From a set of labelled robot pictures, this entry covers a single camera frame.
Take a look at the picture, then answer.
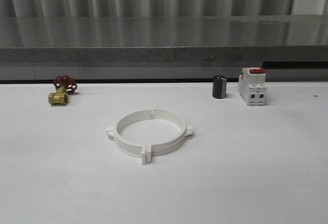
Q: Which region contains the grey stone countertop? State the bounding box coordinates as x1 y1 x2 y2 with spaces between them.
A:
1 15 327 67

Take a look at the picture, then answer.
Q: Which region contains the white half-ring pipe clamp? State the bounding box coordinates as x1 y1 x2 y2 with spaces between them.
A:
141 108 194 165
106 108 154 165

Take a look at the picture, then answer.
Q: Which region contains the black cylindrical capacitor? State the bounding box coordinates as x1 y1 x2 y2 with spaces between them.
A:
212 75 227 99

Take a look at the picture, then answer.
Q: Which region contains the white circuit breaker red switch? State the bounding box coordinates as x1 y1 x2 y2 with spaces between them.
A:
238 67 268 106

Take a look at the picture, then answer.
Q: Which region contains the brass valve red handwheel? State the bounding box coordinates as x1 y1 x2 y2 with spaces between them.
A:
48 75 77 105

